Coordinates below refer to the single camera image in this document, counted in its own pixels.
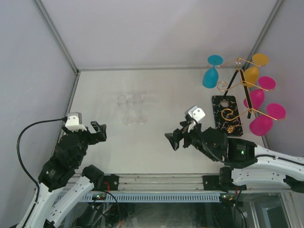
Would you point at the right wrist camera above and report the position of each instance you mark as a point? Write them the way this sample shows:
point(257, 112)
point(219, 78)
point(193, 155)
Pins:
point(194, 115)

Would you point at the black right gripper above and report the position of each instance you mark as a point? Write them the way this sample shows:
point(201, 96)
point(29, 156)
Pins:
point(178, 134)

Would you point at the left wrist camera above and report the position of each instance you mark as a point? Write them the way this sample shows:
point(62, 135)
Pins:
point(73, 122)

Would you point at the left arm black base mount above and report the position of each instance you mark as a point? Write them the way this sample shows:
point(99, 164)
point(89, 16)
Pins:
point(110, 183)

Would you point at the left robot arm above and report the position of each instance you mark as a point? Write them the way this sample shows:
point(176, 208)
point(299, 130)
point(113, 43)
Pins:
point(44, 210)

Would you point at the clear champagne flute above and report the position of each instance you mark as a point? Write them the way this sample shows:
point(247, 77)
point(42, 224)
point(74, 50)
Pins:
point(122, 101)
point(137, 101)

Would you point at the aluminium front frame rail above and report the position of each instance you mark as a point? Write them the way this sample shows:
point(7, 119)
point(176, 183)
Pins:
point(166, 181)

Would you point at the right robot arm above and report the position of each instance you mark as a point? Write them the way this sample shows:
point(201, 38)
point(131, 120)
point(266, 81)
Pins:
point(245, 162)

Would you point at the pink wine glass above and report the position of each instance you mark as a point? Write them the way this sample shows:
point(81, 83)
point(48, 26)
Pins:
point(264, 123)
point(257, 96)

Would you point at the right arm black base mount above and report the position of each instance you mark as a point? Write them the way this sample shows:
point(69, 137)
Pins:
point(213, 182)

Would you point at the yellow wine glass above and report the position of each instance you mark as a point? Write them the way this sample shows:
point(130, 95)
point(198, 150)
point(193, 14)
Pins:
point(251, 75)

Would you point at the blue slotted cable duct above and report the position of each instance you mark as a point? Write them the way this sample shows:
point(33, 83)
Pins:
point(163, 197)

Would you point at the cyan wine glass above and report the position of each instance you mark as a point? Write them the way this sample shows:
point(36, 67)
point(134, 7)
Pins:
point(211, 76)

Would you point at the gold wire wine glass rack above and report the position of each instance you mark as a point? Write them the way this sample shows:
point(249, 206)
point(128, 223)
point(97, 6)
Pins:
point(232, 108)

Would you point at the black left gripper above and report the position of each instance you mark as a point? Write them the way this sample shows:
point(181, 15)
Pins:
point(96, 137)

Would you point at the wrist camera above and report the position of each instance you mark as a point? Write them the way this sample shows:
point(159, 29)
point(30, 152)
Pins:
point(194, 115)
point(73, 122)

